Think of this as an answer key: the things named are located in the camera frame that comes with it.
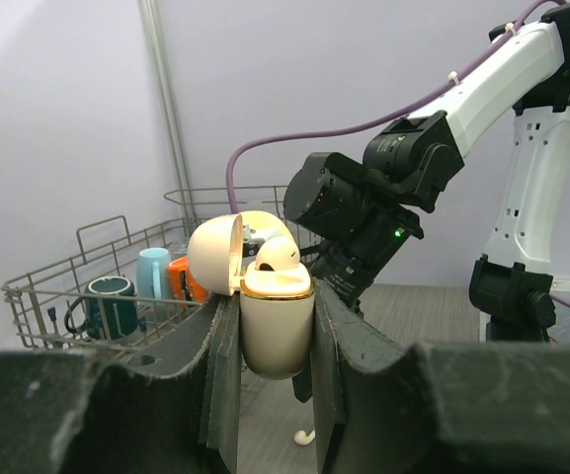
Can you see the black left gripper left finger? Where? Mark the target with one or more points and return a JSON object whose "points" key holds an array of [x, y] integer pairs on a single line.
{"points": [[173, 408]]}

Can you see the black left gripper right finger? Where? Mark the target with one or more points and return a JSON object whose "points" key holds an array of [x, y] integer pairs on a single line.
{"points": [[440, 407]]}

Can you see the pinkish white earbud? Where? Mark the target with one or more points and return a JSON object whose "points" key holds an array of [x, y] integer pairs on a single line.
{"points": [[304, 438]]}

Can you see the beige charging case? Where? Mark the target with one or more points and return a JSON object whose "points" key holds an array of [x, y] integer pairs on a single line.
{"points": [[276, 307]]}

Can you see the beige earbud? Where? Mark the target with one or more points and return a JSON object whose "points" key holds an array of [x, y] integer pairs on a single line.
{"points": [[278, 254]]}

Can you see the dark green mug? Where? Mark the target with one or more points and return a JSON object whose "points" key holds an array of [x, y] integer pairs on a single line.
{"points": [[105, 311]]}

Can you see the orange mug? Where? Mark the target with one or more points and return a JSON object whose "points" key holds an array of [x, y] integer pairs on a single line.
{"points": [[183, 284]]}

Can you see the light blue mug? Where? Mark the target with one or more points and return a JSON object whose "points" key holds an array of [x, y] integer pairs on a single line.
{"points": [[152, 281]]}

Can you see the grey wire dish rack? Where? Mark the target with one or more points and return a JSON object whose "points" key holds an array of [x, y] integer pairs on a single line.
{"points": [[39, 299]]}

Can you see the aluminium frame rail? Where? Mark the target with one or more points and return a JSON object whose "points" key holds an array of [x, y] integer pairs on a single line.
{"points": [[154, 35]]}

